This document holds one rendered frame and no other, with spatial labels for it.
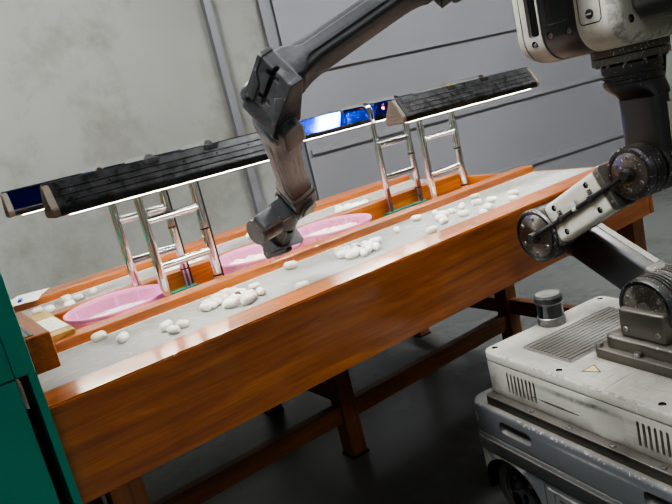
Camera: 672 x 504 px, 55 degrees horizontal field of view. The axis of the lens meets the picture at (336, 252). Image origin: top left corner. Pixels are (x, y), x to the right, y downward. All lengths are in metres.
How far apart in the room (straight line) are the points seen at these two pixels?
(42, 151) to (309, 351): 2.35
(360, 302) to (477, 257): 0.37
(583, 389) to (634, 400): 0.12
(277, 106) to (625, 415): 0.88
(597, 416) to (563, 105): 3.67
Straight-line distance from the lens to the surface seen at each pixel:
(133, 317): 1.64
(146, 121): 3.55
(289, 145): 1.05
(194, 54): 3.65
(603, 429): 1.47
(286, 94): 0.97
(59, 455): 1.17
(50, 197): 1.46
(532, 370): 1.54
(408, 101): 1.94
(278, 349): 1.32
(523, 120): 4.67
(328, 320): 1.38
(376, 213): 2.39
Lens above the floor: 1.12
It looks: 12 degrees down
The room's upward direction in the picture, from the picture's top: 13 degrees counter-clockwise
